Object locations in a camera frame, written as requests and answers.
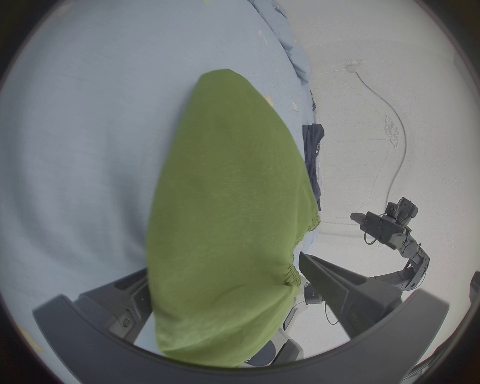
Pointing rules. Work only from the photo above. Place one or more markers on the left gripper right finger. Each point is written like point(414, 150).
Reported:
point(348, 296)

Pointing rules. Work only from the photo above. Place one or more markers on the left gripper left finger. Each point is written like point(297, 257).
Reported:
point(120, 311)

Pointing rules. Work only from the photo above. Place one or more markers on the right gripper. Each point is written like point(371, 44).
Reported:
point(382, 228)

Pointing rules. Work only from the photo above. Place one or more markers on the green shorts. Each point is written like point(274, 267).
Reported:
point(225, 210)

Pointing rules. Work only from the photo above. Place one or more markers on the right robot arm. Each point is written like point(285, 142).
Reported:
point(414, 258)

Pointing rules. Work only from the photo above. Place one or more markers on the dark blue garment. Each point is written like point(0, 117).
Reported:
point(312, 150)

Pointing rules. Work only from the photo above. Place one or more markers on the bed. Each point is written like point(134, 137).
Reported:
point(75, 150)

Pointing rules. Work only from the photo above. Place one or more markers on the pale blue quilt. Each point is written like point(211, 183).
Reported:
point(298, 56)

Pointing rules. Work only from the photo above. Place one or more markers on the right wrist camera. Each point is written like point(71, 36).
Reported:
point(403, 210)

